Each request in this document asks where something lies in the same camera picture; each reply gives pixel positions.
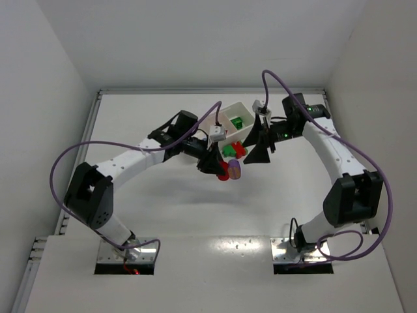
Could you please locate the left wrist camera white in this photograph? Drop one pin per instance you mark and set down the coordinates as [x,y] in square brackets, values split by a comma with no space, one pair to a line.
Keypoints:
[217,133]

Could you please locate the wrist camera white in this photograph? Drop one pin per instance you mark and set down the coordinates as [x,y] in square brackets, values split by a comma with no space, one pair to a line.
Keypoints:
[217,133]
[260,108]

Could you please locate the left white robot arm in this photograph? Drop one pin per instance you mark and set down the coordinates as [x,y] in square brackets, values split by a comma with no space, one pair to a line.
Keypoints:
[91,191]

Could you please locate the purple lego top brick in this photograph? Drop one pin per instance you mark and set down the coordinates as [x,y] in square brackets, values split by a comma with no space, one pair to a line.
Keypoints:
[234,170]

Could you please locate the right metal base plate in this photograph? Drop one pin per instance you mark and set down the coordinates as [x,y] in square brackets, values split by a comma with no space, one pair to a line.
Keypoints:
[284,254]

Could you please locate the green lego near tray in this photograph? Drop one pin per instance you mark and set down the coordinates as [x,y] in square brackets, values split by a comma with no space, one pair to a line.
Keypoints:
[229,151]

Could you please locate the green lego end brick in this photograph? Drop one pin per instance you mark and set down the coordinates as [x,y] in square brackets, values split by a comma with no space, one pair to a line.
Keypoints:
[238,123]

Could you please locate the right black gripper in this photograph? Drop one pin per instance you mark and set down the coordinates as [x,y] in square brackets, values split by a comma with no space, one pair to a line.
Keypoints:
[266,139]

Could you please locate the metal base plate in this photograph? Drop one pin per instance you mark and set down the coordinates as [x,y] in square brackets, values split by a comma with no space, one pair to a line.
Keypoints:
[284,254]
[145,252]

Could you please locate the white three-compartment tray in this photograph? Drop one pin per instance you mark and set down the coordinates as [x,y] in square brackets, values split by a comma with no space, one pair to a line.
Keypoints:
[237,109]

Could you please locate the red lego brick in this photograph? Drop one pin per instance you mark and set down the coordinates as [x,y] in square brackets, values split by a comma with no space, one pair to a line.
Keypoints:
[225,175]

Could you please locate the red lego near tray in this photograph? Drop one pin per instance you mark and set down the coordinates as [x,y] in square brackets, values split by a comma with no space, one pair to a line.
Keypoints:
[240,150]

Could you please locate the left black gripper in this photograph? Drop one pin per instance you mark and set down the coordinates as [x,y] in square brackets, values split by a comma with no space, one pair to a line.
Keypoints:
[206,156]

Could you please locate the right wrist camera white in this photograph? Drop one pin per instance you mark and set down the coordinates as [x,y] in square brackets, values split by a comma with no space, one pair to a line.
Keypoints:
[260,108]

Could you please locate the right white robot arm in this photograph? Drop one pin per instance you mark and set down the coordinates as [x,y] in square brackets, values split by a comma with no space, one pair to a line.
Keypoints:
[355,193]

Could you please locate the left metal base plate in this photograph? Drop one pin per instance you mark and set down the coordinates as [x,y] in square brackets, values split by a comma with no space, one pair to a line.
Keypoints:
[145,252]

